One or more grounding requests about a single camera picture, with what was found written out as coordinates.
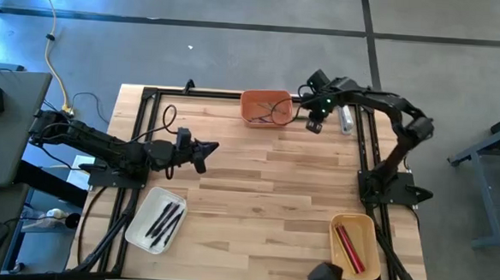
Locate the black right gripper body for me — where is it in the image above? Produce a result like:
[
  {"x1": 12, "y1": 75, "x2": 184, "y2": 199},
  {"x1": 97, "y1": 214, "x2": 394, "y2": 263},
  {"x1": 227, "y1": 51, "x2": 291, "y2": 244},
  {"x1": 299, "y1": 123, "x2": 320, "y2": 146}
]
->
[{"x1": 296, "y1": 67, "x2": 351, "y2": 137}]

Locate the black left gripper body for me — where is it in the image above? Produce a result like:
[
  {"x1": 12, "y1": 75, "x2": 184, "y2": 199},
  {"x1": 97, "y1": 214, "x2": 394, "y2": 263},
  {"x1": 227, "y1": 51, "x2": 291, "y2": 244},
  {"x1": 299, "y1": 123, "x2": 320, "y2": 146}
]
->
[{"x1": 169, "y1": 126, "x2": 211, "y2": 176}]

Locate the green pencil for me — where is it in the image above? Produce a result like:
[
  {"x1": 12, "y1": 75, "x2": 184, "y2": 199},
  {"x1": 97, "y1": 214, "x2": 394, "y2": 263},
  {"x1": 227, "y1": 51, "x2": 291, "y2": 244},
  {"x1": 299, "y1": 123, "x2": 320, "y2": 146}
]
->
[{"x1": 331, "y1": 226, "x2": 358, "y2": 274}]

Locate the black table clamp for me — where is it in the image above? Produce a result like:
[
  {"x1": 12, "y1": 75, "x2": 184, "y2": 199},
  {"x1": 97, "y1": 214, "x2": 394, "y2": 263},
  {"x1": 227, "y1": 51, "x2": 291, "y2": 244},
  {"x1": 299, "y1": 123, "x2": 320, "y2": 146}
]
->
[{"x1": 182, "y1": 78, "x2": 198, "y2": 96}]

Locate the orange plastic bin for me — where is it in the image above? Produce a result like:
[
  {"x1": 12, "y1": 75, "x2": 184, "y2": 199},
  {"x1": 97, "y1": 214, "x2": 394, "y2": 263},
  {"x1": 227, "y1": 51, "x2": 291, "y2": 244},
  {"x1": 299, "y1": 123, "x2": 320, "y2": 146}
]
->
[{"x1": 238, "y1": 87, "x2": 295, "y2": 131}]

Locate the white plastic bin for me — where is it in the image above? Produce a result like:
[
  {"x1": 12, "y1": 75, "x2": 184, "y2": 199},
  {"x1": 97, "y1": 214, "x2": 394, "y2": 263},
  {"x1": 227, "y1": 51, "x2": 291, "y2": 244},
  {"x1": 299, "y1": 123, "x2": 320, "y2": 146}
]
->
[{"x1": 123, "y1": 184, "x2": 189, "y2": 257}]

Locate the white paper sheet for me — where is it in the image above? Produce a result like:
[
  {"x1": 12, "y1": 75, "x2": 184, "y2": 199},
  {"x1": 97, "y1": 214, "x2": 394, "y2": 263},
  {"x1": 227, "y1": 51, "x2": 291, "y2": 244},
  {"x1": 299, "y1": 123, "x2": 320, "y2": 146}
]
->
[{"x1": 66, "y1": 153, "x2": 97, "y2": 192}]

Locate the black rig base beam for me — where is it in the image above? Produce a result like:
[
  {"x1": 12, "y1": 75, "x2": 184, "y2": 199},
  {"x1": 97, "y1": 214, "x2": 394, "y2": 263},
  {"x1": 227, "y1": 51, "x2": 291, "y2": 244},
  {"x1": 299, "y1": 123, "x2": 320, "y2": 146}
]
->
[{"x1": 13, "y1": 159, "x2": 91, "y2": 210}]

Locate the yellow plastic bin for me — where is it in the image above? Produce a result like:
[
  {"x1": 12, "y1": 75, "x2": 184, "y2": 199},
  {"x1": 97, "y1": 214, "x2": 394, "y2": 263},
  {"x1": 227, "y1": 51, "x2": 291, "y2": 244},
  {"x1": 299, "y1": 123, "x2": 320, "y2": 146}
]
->
[{"x1": 326, "y1": 211, "x2": 385, "y2": 280}]

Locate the grey desk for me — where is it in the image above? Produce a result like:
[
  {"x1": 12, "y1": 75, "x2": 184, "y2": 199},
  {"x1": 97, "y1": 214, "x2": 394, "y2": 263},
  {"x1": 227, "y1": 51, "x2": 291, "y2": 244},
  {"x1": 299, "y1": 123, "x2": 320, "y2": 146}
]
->
[{"x1": 0, "y1": 69, "x2": 54, "y2": 278}]

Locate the blue-grey metal table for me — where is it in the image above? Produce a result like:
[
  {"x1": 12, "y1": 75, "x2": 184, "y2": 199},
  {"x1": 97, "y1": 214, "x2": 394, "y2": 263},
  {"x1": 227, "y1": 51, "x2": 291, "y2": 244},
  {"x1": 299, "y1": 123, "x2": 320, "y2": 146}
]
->
[{"x1": 443, "y1": 103, "x2": 500, "y2": 251}]

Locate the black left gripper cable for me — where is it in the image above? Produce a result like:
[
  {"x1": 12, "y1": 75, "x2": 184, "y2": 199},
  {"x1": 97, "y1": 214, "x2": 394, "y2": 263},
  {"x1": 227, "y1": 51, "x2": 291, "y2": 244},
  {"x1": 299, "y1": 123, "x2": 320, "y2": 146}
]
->
[{"x1": 158, "y1": 104, "x2": 180, "y2": 180}]

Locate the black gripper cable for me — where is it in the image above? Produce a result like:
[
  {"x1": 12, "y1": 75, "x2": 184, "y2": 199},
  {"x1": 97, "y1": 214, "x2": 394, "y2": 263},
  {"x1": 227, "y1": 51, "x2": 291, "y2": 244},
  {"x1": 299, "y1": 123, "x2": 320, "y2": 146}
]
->
[
  {"x1": 269, "y1": 97, "x2": 307, "y2": 128},
  {"x1": 158, "y1": 104, "x2": 180, "y2": 180}
]

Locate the black aluminium table frame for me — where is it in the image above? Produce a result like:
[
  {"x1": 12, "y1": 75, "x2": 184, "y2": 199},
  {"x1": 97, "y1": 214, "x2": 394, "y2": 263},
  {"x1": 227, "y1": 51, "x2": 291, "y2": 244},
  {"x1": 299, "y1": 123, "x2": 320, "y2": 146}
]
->
[{"x1": 70, "y1": 82, "x2": 440, "y2": 280}]

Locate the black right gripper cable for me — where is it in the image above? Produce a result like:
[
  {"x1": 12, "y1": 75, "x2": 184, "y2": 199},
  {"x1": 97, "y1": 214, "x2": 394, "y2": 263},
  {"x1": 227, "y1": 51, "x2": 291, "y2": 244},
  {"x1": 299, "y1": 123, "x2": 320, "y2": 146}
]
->
[{"x1": 269, "y1": 97, "x2": 307, "y2": 128}]

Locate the yellow floor cable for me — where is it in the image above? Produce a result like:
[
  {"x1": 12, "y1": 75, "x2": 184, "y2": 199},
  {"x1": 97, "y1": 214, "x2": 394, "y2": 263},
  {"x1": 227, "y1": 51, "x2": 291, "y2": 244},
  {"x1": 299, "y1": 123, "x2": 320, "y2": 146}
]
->
[{"x1": 22, "y1": 0, "x2": 81, "y2": 122}]

